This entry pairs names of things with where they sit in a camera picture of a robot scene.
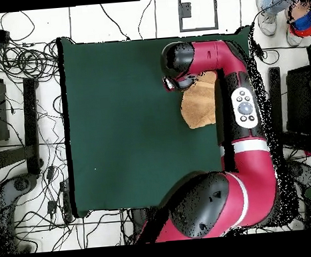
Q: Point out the grey swivel chair base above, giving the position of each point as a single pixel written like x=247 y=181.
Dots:
x=299 y=172
x=21 y=184

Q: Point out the red and blue round object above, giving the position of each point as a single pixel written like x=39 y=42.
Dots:
x=306 y=25

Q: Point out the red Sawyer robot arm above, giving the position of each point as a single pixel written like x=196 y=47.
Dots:
x=244 y=167

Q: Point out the person's leg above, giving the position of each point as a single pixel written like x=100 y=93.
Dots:
x=276 y=1

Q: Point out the tan terry towel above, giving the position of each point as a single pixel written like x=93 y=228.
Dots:
x=199 y=106

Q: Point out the dark green table cloth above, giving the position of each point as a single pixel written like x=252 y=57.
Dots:
x=131 y=122

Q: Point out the person's white shoe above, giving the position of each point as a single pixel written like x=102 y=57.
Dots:
x=267 y=23
x=292 y=40

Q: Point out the black power adapter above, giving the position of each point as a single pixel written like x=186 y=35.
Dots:
x=259 y=53

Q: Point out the grey square floor frame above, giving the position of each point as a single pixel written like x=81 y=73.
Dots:
x=185 y=10

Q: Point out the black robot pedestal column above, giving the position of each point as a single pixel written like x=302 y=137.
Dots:
x=141 y=223

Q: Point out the black metal stand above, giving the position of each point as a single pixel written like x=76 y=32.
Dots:
x=275 y=97
x=30 y=117

